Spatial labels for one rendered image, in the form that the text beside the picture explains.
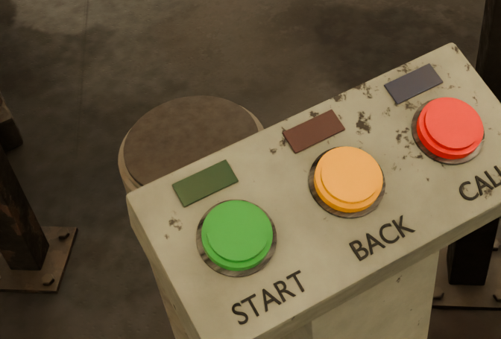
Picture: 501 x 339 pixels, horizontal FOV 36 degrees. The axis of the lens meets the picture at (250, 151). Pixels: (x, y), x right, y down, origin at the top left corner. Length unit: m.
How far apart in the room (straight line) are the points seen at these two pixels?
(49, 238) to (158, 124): 0.66
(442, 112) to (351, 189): 0.08
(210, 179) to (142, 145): 0.17
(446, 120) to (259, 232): 0.14
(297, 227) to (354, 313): 0.09
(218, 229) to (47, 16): 1.32
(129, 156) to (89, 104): 0.86
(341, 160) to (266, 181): 0.05
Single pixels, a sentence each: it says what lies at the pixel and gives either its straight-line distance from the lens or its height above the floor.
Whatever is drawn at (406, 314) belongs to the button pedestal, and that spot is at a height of 0.48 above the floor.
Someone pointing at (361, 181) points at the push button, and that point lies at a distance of 0.45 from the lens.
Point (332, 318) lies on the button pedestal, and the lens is 0.49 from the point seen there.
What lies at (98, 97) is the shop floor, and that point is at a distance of 1.47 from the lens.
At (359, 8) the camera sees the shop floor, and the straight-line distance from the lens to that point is 1.59.
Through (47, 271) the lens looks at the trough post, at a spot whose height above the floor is 0.01.
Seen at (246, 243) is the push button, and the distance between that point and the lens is 0.43.
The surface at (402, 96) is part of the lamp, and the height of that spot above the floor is 0.61.
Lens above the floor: 0.95
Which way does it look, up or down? 47 degrees down
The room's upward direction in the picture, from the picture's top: 8 degrees counter-clockwise
